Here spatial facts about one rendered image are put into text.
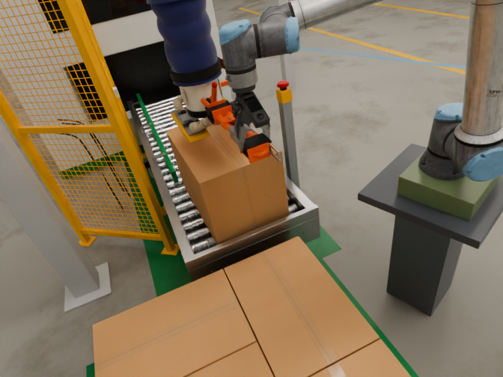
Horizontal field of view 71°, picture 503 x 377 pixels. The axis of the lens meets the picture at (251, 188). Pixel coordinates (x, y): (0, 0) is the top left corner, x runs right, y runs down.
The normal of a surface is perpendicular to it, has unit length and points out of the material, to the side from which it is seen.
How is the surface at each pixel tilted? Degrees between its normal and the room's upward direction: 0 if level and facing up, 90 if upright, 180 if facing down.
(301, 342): 0
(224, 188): 90
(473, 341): 0
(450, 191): 3
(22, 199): 90
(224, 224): 90
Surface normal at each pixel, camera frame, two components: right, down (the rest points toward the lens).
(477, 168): 0.07, 0.68
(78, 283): 0.39, 0.51
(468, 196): -0.12, -0.77
